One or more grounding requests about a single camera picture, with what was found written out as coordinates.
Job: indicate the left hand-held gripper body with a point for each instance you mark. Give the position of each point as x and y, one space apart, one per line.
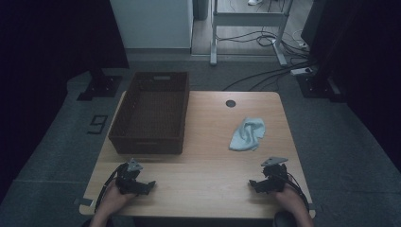
127 181

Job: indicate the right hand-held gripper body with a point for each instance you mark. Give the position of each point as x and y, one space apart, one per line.
275 179

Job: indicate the light blue cloth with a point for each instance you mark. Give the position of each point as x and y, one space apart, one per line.
246 135

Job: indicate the brown woven basket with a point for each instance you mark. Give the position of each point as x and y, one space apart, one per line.
151 119

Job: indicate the person's left hand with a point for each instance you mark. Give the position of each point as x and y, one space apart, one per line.
116 198

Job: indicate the person's right hand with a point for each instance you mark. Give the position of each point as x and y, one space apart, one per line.
290 198

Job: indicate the black chair armrest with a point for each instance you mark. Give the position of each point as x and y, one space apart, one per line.
282 220

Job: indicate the grey tape strip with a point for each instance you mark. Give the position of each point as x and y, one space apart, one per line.
85 202
316 207

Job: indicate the black round table grommet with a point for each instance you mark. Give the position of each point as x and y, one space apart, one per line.
230 103

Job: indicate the black stand base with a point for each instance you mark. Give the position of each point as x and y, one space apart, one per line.
104 86
315 86

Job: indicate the white power strip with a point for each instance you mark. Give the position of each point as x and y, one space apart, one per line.
301 71

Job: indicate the dark curtain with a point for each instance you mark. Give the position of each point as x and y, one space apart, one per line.
47 63
362 63

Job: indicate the white cabinet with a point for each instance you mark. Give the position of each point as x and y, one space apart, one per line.
151 25

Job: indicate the white shoe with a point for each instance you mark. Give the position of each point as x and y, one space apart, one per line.
253 2

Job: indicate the dark grey bin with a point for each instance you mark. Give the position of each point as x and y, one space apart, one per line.
200 9

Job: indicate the white metal desk frame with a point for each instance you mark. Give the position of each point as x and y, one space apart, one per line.
246 19

